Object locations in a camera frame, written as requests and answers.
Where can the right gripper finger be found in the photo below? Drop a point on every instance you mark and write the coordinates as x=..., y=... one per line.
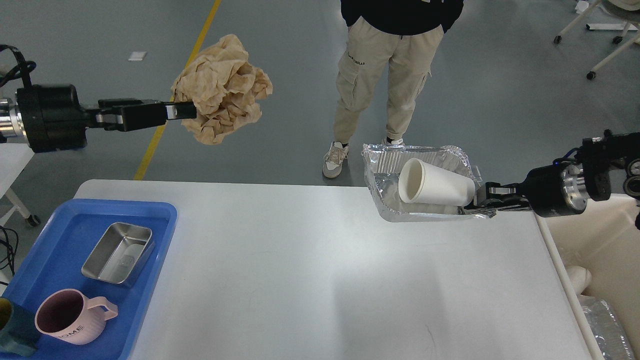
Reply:
x=498, y=190
x=492, y=205

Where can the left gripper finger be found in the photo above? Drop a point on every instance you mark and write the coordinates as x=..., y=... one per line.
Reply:
x=113, y=103
x=133, y=118

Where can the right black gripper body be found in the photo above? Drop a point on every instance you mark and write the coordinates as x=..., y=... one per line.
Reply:
x=556, y=190

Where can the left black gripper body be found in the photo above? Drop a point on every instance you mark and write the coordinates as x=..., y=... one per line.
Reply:
x=53, y=118

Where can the white paper cup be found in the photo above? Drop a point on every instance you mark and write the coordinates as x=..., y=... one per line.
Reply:
x=421, y=182

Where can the brown paper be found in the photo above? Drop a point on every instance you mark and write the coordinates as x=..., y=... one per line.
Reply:
x=224, y=88

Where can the aluminium foil tray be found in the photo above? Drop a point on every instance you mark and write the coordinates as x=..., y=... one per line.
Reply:
x=383, y=164

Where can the square steel tray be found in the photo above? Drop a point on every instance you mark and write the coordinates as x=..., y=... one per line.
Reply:
x=120, y=254

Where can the pink ribbed mug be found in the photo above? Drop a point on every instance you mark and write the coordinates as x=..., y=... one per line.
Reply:
x=70, y=316

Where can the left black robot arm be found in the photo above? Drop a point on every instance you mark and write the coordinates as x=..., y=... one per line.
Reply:
x=11, y=123

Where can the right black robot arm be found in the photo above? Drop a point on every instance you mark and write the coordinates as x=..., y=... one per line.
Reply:
x=598, y=156

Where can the white paper on floor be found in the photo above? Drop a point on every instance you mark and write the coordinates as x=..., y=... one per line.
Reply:
x=137, y=56

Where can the white side table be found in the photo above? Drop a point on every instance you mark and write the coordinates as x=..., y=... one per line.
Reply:
x=14, y=157

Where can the beige plastic bin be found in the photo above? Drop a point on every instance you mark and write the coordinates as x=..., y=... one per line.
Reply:
x=605, y=241

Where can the white cup inside bin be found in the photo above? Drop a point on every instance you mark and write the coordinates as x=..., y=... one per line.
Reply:
x=580, y=278

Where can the blue plastic tray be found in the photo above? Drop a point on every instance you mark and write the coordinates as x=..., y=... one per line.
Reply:
x=55, y=262

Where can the foil tray inside bin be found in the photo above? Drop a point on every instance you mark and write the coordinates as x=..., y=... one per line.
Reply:
x=608, y=331

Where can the person in black top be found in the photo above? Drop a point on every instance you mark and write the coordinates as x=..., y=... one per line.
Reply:
x=400, y=36

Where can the teal mug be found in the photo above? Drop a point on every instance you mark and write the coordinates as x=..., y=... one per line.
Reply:
x=18, y=333

